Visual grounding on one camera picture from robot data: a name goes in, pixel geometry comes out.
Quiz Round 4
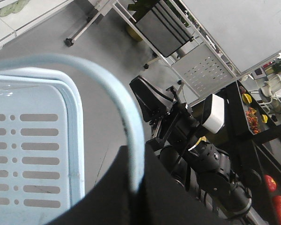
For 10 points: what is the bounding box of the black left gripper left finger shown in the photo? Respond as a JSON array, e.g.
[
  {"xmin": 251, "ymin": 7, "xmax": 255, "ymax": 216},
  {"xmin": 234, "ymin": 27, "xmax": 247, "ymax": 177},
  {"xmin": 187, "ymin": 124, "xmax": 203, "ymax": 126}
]
[{"xmin": 48, "ymin": 146, "xmax": 137, "ymax": 225}]

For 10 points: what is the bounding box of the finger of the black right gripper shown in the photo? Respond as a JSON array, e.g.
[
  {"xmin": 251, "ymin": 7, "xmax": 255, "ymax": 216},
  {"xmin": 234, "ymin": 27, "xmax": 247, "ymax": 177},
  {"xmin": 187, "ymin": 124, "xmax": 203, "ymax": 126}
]
[{"xmin": 129, "ymin": 75, "xmax": 176, "ymax": 122}]

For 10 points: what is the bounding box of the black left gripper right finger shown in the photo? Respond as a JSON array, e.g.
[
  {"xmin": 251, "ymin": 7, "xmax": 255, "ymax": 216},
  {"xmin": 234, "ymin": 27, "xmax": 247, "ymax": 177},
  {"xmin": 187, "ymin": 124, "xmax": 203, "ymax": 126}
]
[{"xmin": 137, "ymin": 145, "xmax": 229, "ymax": 225}]

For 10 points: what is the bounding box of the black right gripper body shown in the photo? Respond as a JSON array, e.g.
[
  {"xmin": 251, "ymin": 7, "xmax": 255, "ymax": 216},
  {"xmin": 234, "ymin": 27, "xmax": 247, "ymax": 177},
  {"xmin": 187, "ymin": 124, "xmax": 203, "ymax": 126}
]
[{"xmin": 146, "ymin": 86, "xmax": 200, "ymax": 152}]

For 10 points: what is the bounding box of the light blue plastic basket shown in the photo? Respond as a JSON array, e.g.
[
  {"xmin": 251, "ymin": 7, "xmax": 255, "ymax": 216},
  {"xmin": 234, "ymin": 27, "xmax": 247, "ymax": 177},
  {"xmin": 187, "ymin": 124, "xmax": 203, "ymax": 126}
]
[{"xmin": 0, "ymin": 54, "xmax": 145, "ymax": 225}]

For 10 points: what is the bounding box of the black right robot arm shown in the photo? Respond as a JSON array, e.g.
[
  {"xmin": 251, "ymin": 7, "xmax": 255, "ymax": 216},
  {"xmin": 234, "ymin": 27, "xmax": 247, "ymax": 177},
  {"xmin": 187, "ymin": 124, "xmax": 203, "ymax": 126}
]
[{"xmin": 130, "ymin": 76, "xmax": 265, "ymax": 225}]

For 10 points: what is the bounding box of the black produce display stand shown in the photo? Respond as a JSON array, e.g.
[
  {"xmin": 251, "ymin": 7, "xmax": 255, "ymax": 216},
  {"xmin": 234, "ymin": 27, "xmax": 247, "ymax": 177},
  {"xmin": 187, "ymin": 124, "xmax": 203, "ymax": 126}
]
[{"xmin": 216, "ymin": 82, "xmax": 281, "ymax": 225}]

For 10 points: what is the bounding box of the white metal shelf unit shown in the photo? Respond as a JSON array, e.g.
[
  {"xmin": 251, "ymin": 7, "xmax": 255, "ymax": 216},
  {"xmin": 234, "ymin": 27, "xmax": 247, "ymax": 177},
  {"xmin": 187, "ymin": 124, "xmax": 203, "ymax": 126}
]
[{"xmin": 0, "ymin": 0, "xmax": 72, "ymax": 49}]

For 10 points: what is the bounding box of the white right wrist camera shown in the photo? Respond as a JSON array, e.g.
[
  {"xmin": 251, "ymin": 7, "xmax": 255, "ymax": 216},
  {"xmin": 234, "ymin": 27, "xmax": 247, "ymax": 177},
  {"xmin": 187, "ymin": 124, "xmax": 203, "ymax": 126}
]
[{"xmin": 201, "ymin": 94, "xmax": 225, "ymax": 134}]

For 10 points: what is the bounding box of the white perforated rack frame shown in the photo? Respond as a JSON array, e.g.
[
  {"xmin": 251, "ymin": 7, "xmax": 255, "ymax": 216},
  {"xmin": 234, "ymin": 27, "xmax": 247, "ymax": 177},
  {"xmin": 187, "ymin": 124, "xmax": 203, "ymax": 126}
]
[{"xmin": 64, "ymin": 0, "xmax": 281, "ymax": 99}]

